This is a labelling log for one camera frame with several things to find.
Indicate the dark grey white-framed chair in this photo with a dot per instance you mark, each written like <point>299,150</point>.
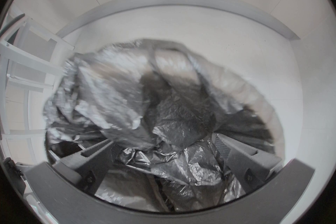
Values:
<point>31,59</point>

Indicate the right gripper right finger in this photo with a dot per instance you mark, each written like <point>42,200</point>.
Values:
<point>244,165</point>

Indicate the black plastic bag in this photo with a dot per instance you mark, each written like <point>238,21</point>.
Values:
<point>157,99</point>

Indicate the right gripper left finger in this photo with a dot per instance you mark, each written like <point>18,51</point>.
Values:
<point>89,165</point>

